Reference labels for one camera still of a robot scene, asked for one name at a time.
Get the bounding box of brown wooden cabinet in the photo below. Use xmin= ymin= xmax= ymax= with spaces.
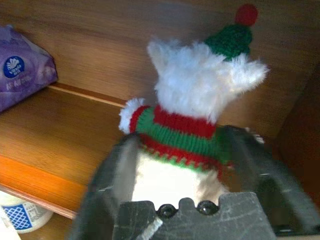
xmin=0 ymin=0 xmax=320 ymax=240

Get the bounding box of white-lidded jar blue label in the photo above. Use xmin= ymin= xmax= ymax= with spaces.
xmin=0 ymin=191 xmax=55 ymax=235

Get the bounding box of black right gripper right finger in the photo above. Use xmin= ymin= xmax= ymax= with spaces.
xmin=224 ymin=125 xmax=320 ymax=236

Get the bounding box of purple tissue pack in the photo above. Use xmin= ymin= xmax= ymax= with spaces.
xmin=0 ymin=24 xmax=59 ymax=113

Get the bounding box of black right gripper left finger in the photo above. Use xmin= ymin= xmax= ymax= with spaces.
xmin=68 ymin=133 xmax=141 ymax=240

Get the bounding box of white plush dog striped sweater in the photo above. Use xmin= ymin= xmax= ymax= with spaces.
xmin=118 ymin=3 xmax=270 ymax=205

